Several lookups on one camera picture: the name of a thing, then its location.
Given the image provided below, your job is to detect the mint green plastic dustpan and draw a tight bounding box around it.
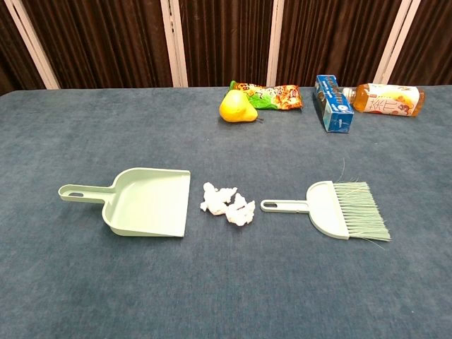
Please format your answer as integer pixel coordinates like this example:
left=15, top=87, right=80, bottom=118
left=58, top=167, right=191, bottom=238

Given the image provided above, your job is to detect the mint green hand broom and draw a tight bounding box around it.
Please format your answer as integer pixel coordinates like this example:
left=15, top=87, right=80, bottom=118
left=260, top=158, right=392, bottom=250

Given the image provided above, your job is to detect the crumpled white paper wad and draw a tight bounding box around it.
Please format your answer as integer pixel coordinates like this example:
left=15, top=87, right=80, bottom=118
left=225, top=193, right=256, bottom=227
left=199, top=182, right=239, bottom=215

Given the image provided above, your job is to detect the yellow pear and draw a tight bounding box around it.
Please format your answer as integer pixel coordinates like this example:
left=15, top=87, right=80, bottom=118
left=219, top=89, right=264, bottom=124

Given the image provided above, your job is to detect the green orange snack bag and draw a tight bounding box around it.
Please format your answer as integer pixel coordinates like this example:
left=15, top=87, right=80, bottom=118
left=229, top=80, right=304, bottom=111

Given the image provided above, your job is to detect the blue carpet table cover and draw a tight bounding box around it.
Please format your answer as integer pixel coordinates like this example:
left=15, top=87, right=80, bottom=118
left=0, top=84, right=452, bottom=339

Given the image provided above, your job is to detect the blue rectangular carton box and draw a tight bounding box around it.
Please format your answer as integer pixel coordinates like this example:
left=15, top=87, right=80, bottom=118
left=314, top=74, right=355, bottom=134

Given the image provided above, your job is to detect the brown pleated curtain panel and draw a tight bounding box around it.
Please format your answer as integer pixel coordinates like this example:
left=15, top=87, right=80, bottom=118
left=0, top=0, right=46, bottom=95
left=20, top=0, right=174, bottom=89
left=388, top=0, right=452, bottom=85
left=275, top=0, right=403, bottom=88
left=178, top=0, right=277, bottom=88

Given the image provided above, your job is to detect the amber tea plastic bottle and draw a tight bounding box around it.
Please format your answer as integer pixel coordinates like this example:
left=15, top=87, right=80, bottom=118
left=341, top=83, right=427, bottom=117

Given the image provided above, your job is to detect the white screen frame post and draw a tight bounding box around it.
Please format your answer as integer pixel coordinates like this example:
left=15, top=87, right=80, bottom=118
left=266, top=0, right=298, bottom=88
left=373, top=0, right=422, bottom=85
left=3, top=0, right=61, bottom=90
left=160, top=0, right=189, bottom=88

